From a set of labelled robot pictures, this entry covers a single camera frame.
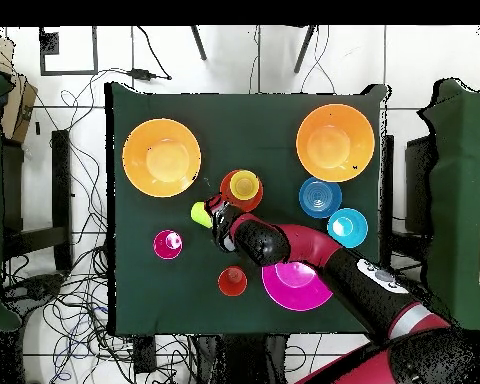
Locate green cup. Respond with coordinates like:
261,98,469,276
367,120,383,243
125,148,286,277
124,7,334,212
190,201,214,230

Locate small red bowl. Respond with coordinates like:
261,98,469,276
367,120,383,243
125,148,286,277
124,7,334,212
219,169,264,213

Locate yellow cup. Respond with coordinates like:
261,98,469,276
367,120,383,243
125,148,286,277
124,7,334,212
228,169,261,202

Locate large orange bowl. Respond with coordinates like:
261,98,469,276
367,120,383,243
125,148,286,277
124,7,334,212
121,118,202,199
295,103,376,184

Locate red cup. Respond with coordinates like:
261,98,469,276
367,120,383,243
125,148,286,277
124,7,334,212
152,228,184,261

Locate orange cup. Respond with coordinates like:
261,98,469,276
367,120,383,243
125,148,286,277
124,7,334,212
217,265,249,298

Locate dark green tablecloth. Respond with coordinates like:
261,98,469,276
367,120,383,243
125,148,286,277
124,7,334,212
103,81,391,335

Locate dark blue bowl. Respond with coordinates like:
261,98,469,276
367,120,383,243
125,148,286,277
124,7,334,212
298,176,344,220

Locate large pink bowl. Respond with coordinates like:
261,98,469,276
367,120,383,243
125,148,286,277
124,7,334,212
261,260,334,312

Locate light blue bowl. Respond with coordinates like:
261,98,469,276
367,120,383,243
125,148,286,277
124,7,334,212
326,207,369,250

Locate black power adapter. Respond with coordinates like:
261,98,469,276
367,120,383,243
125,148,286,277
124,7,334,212
127,68,158,81

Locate black tripod leg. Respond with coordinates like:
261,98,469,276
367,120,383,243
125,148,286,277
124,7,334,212
293,25,317,74
189,25,208,62

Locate black stand base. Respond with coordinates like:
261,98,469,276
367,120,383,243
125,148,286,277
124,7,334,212
7,273,67,303

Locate cardboard box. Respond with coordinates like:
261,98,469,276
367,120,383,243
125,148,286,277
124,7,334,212
0,33,39,145

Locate black bench frame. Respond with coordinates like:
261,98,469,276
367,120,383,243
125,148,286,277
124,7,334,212
1,129,75,273

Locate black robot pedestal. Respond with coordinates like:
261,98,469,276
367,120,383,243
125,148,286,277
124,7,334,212
191,333,290,384

